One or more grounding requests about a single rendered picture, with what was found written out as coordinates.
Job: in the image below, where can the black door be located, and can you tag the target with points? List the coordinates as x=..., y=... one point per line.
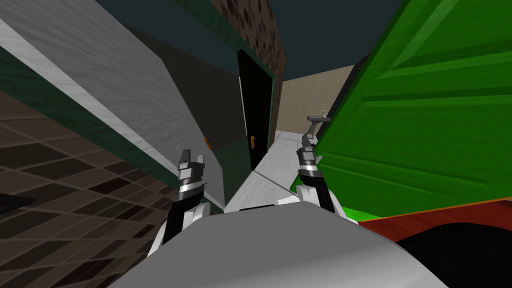
x=256, y=100

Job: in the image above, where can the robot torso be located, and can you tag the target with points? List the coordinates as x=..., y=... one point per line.
x=264, y=248

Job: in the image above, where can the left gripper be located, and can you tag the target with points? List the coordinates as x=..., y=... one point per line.
x=191, y=174

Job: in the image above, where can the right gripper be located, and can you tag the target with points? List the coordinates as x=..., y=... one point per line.
x=308, y=154

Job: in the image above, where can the green door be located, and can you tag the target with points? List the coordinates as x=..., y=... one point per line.
x=420, y=120

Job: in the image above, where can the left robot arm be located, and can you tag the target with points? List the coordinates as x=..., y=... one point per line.
x=175, y=218

